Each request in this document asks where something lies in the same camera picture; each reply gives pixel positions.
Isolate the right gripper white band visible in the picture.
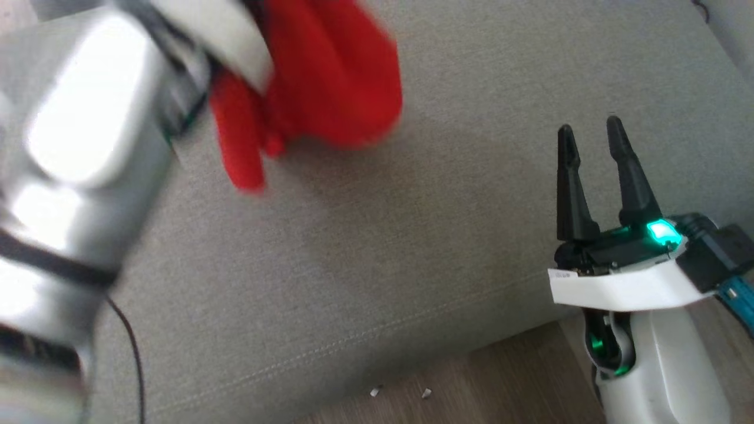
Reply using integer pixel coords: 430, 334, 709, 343
547, 116, 719, 313

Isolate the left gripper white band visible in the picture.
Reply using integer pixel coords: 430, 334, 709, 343
148, 0, 276, 93

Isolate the red white numbered jersey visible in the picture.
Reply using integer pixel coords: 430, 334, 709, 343
208, 0, 405, 193

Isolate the grey sofa seat cushion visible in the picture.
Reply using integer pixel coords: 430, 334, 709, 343
0, 0, 754, 424

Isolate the teal right camera connector cable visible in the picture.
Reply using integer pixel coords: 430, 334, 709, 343
715, 274, 754, 340

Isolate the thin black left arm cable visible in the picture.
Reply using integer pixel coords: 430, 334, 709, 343
106, 296, 146, 424

